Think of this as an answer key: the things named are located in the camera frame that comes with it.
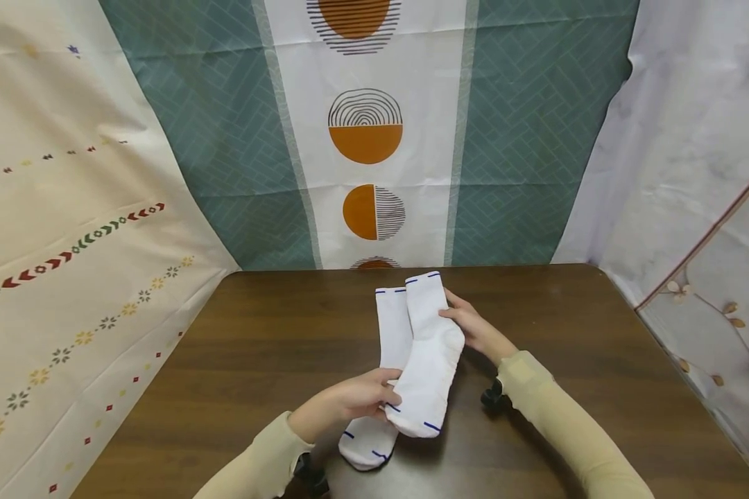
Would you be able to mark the person's right forearm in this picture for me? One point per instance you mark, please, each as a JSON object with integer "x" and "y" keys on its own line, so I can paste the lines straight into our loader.
{"x": 568, "y": 423}

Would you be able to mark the person's left hand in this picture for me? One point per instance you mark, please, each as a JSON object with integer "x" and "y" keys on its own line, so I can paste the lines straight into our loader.
{"x": 340, "y": 405}

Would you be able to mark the person's left forearm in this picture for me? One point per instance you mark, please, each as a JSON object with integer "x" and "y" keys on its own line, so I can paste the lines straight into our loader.
{"x": 259, "y": 461}

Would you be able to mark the person's left thumb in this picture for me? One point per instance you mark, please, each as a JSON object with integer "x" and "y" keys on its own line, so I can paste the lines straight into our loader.
{"x": 388, "y": 397}

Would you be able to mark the person's right index finger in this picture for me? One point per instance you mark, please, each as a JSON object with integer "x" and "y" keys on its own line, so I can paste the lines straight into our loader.
{"x": 457, "y": 301}

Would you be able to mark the person's right thumb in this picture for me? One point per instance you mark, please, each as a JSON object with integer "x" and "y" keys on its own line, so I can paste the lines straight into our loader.
{"x": 452, "y": 314}

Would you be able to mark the person's right hand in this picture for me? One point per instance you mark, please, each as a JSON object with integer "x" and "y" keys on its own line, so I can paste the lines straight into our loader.
{"x": 479, "y": 334}

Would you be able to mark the white sock blue marks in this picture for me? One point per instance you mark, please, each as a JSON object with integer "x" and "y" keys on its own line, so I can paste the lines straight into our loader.
{"x": 392, "y": 333}
{"x": 429, "y": 360}

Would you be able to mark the black wrist band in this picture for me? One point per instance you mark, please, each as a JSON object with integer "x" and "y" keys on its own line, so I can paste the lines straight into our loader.
{"x": 311, "y": 475}
{"x": 492, "y": 395}

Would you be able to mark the person's left fingers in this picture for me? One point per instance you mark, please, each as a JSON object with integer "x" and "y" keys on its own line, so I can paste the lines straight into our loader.
{"x": 382, "y": 375}

